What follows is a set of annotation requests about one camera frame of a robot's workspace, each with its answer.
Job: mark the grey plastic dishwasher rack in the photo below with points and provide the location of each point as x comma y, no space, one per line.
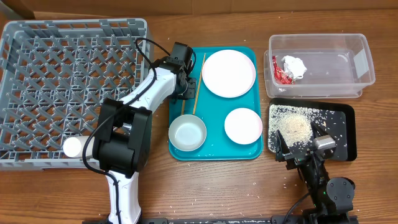
55,75

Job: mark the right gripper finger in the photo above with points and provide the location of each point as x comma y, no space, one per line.
281,149
317,131

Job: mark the white paper napkin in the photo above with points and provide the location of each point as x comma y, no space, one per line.
294,67

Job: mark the teal plastic serving tray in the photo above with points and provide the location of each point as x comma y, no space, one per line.
212,110

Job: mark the clear plastic waste bin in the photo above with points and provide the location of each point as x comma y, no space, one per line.
338,65

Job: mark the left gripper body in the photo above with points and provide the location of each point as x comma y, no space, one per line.
189,91

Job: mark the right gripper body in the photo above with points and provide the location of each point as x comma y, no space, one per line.
298,155

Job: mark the pile of rice grains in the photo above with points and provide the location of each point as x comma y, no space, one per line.
294,123

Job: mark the white paper cup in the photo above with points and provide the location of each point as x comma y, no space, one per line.
73,146

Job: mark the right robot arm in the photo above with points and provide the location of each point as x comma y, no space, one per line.
328,200

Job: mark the large white round plate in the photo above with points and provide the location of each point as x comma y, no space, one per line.
228,73

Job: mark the small white round plate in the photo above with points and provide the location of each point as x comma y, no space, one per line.
243,126

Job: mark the black plastic tray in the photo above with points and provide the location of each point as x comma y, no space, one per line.
346,150

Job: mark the grey metal bowl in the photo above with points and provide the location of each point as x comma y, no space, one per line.
187,132

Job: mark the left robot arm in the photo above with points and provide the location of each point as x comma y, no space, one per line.
121,141

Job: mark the red food wrapper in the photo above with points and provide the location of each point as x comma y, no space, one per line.
280,76

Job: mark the wooden chopstick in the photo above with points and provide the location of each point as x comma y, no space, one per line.
183,107
199,85

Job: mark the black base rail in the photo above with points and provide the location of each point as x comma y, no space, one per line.
217,221

